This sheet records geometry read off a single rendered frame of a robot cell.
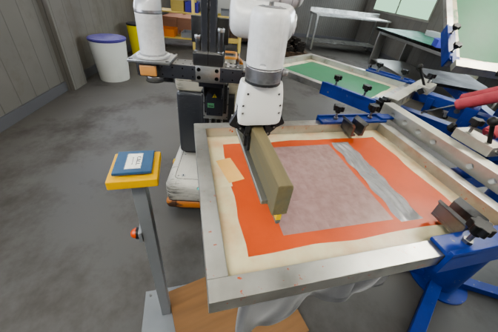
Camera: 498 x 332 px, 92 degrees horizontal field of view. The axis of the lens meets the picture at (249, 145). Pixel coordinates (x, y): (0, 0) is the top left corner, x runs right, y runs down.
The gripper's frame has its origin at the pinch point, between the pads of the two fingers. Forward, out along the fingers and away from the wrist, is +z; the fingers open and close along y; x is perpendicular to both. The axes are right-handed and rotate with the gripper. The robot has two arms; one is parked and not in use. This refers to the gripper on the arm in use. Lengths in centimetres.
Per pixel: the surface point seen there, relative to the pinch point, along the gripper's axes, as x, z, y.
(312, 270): 27.8, 10.7, -5.3
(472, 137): 0, 3, -73
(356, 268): 28.9, 10.7, -13.9
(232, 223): 12.6, 14.3, 6.9
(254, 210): 9.6, 14.4, 0.8
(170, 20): -695, 80, 48
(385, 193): 9.3, 14.1, -38.2
